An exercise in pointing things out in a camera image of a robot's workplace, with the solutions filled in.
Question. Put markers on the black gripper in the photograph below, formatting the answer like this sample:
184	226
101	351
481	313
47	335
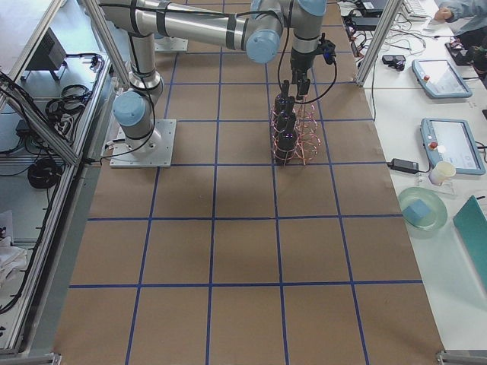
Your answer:
300	63

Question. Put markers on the dark wine bottle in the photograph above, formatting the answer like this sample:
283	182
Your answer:
281	119
284	147

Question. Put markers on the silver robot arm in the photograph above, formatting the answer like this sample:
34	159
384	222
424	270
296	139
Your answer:
257	33

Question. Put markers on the dark wine bottle in basket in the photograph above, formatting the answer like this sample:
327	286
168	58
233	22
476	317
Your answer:
284	147

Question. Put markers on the black power adapter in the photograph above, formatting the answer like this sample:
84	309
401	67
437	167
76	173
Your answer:
405	166

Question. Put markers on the far blue teach pendant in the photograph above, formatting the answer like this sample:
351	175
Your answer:
440	79

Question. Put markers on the blue teach pendant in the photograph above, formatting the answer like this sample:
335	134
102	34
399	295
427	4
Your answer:
451	140
440	79

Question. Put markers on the near blue teach pendant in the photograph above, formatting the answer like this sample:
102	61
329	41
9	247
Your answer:
451	140

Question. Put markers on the white paper cup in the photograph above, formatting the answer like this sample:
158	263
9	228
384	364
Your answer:
441	172

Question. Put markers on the blue foam cube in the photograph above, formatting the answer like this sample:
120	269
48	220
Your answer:
418	214

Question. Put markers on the green glass bowl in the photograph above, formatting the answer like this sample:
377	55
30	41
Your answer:
433	201

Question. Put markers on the teal notebook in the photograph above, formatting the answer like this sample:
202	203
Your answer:
470	222

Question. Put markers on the copper wire wine basket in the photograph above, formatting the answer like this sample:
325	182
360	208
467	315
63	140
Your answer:
303	123

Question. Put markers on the aluminium frame post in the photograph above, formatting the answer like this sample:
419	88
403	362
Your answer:
382	29

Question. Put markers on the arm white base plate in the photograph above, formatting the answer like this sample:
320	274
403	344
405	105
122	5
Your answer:
168	44
156	152

